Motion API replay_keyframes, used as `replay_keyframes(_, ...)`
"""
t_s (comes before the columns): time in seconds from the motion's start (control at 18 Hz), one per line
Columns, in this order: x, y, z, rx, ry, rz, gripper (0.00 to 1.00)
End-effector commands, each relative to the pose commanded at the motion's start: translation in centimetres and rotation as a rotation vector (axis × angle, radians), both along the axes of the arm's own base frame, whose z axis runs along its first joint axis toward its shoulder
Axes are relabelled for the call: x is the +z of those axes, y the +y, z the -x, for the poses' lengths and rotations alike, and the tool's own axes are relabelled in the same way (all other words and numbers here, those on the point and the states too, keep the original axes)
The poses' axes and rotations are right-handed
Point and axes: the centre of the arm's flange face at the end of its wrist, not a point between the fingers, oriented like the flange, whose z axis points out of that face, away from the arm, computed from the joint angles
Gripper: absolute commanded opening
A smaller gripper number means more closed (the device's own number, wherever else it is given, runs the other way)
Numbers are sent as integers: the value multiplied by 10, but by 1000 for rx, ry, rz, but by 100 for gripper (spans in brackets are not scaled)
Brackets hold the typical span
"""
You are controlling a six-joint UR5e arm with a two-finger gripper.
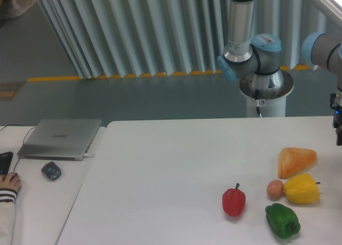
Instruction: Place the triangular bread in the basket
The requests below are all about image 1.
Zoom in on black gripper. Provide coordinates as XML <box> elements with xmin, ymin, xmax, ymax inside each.
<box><xmin>329</xmin><ymin>91</ymin><xmax>342</xmax><ymax>146</ymax></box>

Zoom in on orange triangular bread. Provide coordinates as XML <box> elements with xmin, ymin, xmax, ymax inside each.
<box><xmin>277</xmin><ymin>147</ymin><xmax>317</xmax><ymax>179</ymax></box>

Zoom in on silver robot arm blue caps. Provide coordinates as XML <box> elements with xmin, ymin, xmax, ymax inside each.
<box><xmin>217</xmin><ymin>0</ymin><xmax>341</xmax><ymax>146</ymax></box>

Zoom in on forearm in white sleeve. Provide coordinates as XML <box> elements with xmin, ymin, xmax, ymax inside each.
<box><xmin>1</xmin><ymin>188</ymin><xmax>17</xmax><ymax>244</ymax></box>

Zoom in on person's hand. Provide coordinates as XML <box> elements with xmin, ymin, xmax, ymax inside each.
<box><xmin>0</xmin><ymin>172</ymin><xmax>21</xmax><ymax>193</ymax></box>

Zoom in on yellow bell pepper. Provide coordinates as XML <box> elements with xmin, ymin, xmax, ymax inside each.
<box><xmin>283</xmin><ymin>173</ymin><xmax>320</xmax><ymax>204</ymax></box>

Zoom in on brown egg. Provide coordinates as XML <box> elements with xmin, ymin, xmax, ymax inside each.
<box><xmin>267</xmin><ymin>180</ymin><xmax>283</xmax><ymax>199</ymax></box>

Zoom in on green bell pepper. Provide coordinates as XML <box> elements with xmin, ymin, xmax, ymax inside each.
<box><xmin>265</xmin><ymin>203</ymin><xmax>301</xmax><ymax>239</ymax></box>

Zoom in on red bell pepper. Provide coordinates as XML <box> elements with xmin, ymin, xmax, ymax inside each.
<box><xmin>222</xmin><ymin>183</ymin><xmax>246</xmax><ymax>217</ymax></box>

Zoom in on white folding screen partition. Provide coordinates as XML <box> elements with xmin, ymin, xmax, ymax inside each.
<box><xmin>37</xmin><ymin>0</ymin><xmax>328</xmax><ymax>79</ymax></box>

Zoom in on silver closed laptop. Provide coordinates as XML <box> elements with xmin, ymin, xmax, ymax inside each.
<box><xmin>17</xmin><ymin>119</ymin><xmax>102</xmax><ymax>160</ymax></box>

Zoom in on dark grey computer mouse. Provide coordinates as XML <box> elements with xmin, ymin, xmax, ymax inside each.
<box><xmin>41</xmin><ymin>162</ymin><xmax>61</xmax><ymax>181</ymax></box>

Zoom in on black keyboard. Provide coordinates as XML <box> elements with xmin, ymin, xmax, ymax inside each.
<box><xmin>0</xmin><ymin>151</ymin><xmax>13</xmax><ymax>175</ymax></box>

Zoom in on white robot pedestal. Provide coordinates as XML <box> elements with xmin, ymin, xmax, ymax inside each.
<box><xmin>239</xmin><ymin>70</ymin><xmax>294</xmax><ymax>118</ymax></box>

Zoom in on black mouse cable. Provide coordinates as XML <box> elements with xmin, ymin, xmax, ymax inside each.
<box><xmin>0</xmin><ymin>125</ymin><xmax>37</xmax><ymax>173</ymax></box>

